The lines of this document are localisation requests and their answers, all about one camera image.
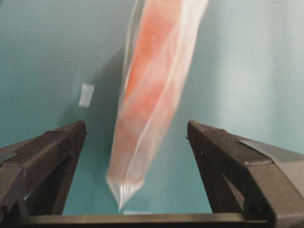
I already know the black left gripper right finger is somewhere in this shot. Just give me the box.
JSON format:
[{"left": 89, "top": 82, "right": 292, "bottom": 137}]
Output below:
[{"left": 187, "top": 121, "right": 304, "bottom": 228}]

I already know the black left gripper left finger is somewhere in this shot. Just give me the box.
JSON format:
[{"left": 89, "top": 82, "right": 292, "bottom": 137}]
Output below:
[{"left": 0, "top": 121, "right": 86, "bottom": 217}]

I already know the clear zip bag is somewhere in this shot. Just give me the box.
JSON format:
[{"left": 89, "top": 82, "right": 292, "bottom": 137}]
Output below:
[{"left": 106, "top": 0, "right": 208, "bottom": 209}]

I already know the small clear tape piece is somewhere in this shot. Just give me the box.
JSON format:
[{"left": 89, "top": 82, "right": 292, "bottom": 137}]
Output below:
[{"left": 78, "top": 83, "right": 95, "bottom": 108}]

